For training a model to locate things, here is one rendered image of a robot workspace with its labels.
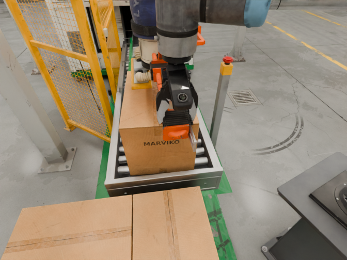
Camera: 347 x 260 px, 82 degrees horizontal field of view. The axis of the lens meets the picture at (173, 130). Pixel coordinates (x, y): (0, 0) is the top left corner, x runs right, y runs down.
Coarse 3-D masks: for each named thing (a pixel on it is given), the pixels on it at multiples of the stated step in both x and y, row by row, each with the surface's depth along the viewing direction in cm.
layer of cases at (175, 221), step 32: (160, 192) 117; (192, 192) 117; (32, 224) 104; (64, 224) 104; (96, 224) 104; (128, 224) 104; (160, 224) 104; (192, 224) 104; (32, 256) 93; (64, 256) 93; (96, 256) 93; (128, 256) 93; (160, 256) 93; (192, 256) 93
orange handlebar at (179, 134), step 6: (198, 36) 114; (198, 42) 108; (204, 42) 109; (156, 78) 77; (168, 108) 64; (174, 132) 55; (180, 132) 55; (186, 132) 56; (174, 138) 55; (180, 138) 55
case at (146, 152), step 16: (128, 80) 131; (128, 96) 118; (144, 96) 118; (128, 112) 106; (144, 112) 106; (128, 128) 98; (144, 128) 99; (160, 128) 100; (192, 128) 102; (128, 144) 106; (144, 144) 107; (160, 144) 108; (176, 144) 109; (128, 160) 114; (144, 160) 116; (160, 160) 117; (176, 160) 119; (192, 160) 120
